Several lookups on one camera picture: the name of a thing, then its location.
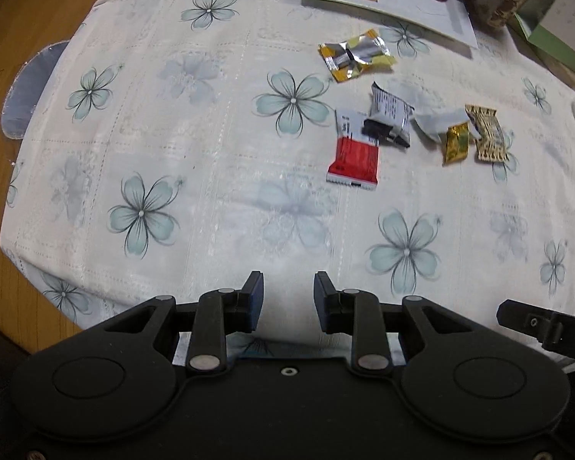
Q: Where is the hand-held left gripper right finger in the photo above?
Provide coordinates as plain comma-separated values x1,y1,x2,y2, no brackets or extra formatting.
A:
314,271,490,375

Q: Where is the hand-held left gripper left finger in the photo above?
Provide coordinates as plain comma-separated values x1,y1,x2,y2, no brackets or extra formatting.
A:
84,271,264,377

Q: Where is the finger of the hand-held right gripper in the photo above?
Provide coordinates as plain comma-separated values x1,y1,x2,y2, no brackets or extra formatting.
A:
496,299,555,347

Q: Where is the red and white snack packet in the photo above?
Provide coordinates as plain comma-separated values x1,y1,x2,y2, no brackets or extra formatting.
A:
327,108,380,191

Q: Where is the brown patterned snack packet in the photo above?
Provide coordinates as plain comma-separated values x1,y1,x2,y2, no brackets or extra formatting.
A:
465,104,509,163

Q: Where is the gold candy wrapper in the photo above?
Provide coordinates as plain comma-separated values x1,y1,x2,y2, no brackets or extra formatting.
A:
442,123,471,166

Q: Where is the white black-print snack packet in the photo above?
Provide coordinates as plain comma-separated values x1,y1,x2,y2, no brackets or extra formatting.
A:
361,81,415,149

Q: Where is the small white wrapper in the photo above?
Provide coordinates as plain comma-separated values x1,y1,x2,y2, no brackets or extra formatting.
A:
413,108,468,145

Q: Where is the yellow silver snack packet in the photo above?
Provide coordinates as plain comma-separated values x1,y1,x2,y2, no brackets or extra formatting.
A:
317,29,398,83

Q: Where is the floral tablecloth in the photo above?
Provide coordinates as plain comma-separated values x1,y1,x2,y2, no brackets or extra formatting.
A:
0,0,575,360

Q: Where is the desk calendar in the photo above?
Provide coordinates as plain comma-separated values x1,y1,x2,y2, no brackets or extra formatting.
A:
510,0,575,81

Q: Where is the white rectangular plate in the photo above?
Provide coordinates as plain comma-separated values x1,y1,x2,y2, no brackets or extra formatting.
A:
302,0,478,49

